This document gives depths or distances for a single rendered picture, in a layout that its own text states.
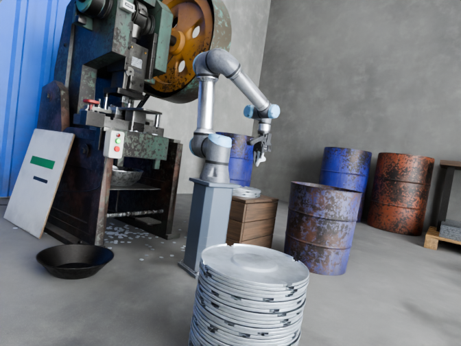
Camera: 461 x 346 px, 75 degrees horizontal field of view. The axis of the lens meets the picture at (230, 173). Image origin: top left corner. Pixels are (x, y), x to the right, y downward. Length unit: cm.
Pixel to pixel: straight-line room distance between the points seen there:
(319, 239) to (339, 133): 303
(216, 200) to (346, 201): 75
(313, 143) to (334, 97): 71
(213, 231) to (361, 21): 416
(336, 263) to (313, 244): 17
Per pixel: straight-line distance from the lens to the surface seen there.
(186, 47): 229
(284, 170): 491
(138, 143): 182
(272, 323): 76
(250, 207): 176
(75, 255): 162
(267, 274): 78
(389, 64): 474
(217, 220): 145
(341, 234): 181
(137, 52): 203
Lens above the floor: 58
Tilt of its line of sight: 3 degrees down
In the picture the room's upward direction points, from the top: 8 degrees clockwise
